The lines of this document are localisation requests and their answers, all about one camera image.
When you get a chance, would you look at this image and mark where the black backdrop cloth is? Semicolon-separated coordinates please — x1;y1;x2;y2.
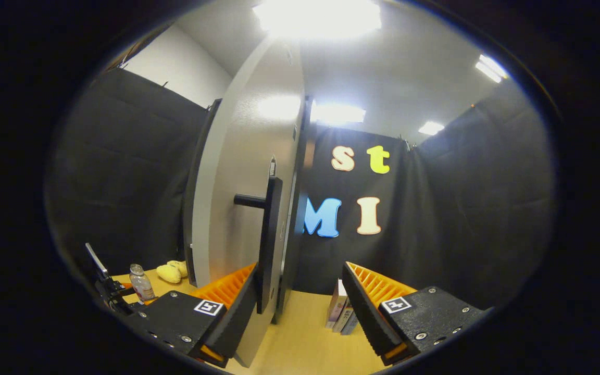
45;68;556;313

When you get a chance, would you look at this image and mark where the grey cabinet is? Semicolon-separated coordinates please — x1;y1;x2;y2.
274;96;317;324

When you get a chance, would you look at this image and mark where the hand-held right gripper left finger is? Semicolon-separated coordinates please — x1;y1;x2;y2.
123;262;259;369

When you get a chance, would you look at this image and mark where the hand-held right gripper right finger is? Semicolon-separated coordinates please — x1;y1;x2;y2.
342;261;491;366

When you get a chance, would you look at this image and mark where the clear plastic bottle red label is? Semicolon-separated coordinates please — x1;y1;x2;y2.
129;264;156;303

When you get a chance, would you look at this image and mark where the blue cover book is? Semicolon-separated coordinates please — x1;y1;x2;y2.
341;311;360;335

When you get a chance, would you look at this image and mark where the pale yellow plush toy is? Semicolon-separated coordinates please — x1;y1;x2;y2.
156;260;189;284

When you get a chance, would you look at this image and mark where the black cabinet door handle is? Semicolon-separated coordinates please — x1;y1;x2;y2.
233;176;283;315

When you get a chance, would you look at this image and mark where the white cover book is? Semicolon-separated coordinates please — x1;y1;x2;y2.
333;299;355;334

